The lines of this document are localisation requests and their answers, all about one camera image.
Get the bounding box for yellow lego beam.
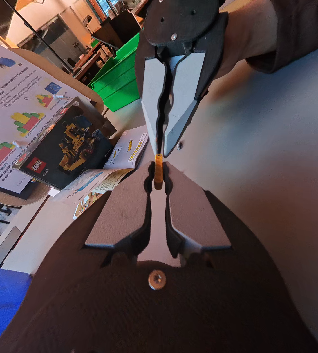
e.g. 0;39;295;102
154;154;163;191

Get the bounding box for blue plastic bin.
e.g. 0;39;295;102
0;264;33;353

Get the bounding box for black stand pole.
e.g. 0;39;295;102
7;0;73;74

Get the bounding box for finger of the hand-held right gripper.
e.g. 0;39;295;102
163;52;206;157
142;58;167;154

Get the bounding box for printed instruction sheet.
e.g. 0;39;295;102
0;37;93;193

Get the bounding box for person's right hand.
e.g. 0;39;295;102
217;0;279;80

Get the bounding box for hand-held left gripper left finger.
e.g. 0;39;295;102
85;161;152;256

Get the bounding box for black lego box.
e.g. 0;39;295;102
12;97;117;191

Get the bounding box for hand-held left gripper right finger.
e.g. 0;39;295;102
163;162;232;259

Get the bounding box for stacked green plastic bins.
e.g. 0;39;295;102
88;33;142;112

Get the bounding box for lego instruction booklet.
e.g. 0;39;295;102
50;125;150;220

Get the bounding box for person's right forearm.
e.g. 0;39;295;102
246;0;318;74

